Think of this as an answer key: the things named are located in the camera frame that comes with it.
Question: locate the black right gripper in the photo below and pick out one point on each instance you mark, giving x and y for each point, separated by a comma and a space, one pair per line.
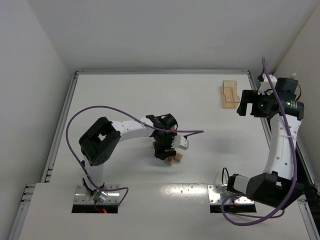
251, 104

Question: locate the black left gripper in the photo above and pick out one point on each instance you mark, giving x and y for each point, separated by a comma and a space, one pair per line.
162, 153

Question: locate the plain light wood cube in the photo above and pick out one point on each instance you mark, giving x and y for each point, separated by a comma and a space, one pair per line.
178, 157

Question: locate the transparent amber plastic bin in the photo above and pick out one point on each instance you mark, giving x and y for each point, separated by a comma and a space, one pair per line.
229, 94

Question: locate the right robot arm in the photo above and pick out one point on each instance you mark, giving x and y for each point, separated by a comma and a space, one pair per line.
275, 100

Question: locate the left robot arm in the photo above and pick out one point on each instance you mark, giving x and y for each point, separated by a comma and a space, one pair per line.
100, 140

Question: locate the wood cube letter D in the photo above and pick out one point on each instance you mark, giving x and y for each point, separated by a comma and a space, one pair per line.
169, 161

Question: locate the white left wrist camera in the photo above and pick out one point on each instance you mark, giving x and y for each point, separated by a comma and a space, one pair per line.
181, 142

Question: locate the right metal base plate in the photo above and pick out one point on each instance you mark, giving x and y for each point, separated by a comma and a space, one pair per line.
217, 193

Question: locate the metal base plate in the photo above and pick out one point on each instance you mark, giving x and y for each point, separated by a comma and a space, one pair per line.
83, 197
217, 193

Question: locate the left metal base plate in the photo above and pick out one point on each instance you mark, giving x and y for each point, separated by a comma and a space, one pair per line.
83, 197

